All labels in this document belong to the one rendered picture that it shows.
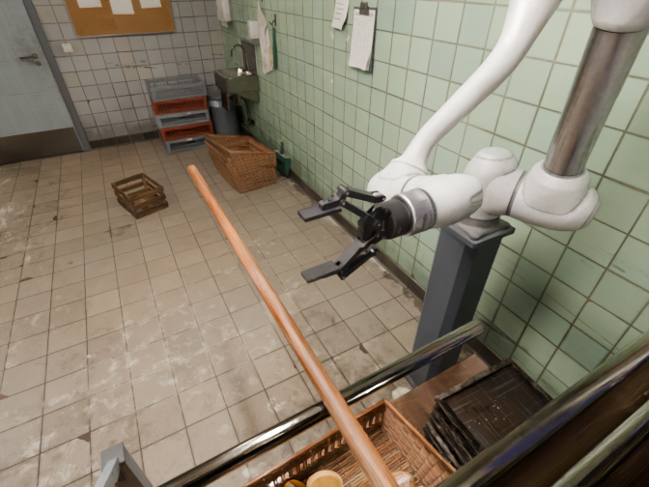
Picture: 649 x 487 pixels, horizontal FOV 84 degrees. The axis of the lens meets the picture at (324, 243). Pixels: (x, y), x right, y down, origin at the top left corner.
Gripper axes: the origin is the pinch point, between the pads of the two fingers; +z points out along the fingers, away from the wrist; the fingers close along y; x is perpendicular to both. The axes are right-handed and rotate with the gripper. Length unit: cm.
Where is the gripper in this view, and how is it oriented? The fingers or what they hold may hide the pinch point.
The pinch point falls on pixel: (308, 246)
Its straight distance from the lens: 63.9
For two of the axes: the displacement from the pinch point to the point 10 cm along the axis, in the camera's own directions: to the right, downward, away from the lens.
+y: 0.0, 8.0, 6.0
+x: -4.9, -5.2, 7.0
